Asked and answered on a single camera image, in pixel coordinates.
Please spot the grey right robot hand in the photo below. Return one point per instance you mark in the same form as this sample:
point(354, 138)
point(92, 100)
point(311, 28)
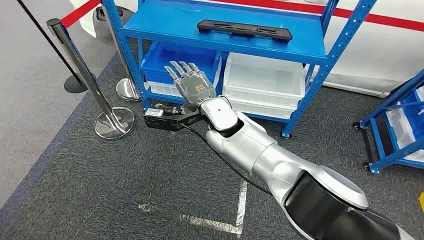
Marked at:
point(193, 89)

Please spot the black plastic frame part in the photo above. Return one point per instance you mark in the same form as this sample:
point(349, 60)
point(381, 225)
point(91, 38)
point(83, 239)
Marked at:
point(245, 30)

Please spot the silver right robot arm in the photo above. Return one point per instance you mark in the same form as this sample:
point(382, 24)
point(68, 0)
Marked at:
point(298, 165)

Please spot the blue metal shelf rack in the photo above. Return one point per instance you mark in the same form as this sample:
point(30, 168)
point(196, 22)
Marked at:
point(185, 23)

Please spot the blue plastic storage bin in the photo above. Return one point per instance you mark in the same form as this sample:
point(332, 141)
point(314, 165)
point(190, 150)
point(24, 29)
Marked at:
point(415, 122)
point(159, 59)

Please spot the silver floor tape mark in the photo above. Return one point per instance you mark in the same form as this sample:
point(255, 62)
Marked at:
point(242, 212)

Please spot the white car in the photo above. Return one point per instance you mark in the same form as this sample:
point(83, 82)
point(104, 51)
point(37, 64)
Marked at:
point(371, 56)

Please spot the blue wheeled rack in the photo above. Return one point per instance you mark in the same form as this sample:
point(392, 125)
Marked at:
point(376, 145)

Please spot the yellow floor tape strip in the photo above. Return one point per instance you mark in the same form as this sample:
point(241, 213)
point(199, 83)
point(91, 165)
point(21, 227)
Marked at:
point(421, 202)

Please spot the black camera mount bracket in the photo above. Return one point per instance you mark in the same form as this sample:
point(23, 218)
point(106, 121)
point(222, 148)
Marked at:
point(165, 124)

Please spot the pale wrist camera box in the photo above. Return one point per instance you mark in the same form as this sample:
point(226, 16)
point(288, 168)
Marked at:
point(154, 112)

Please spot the chrome stanchion post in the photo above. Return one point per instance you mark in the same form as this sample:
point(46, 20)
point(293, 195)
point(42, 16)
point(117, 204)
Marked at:
point(82, 69)
point(127, 89)

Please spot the thin black stanchion post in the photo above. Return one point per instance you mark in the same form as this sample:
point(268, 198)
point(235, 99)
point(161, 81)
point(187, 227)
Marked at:
point(75, 85)

